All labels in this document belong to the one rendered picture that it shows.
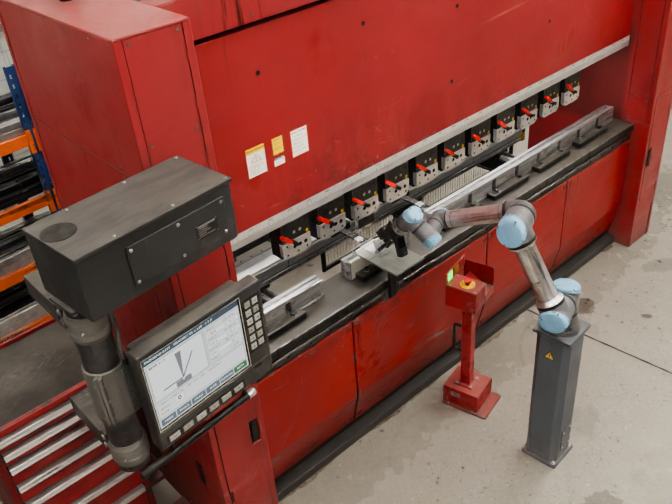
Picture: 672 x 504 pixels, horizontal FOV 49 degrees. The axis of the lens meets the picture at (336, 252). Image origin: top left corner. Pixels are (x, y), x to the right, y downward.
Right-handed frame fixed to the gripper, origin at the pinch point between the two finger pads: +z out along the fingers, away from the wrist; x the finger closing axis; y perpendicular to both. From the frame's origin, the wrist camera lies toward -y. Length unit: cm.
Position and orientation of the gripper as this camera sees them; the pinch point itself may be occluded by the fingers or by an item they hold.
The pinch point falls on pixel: (382, 250)
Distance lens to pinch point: 337.0
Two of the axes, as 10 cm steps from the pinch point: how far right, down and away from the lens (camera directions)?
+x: -7.5, 4.1, -5.2
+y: -5.5, -8.3, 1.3
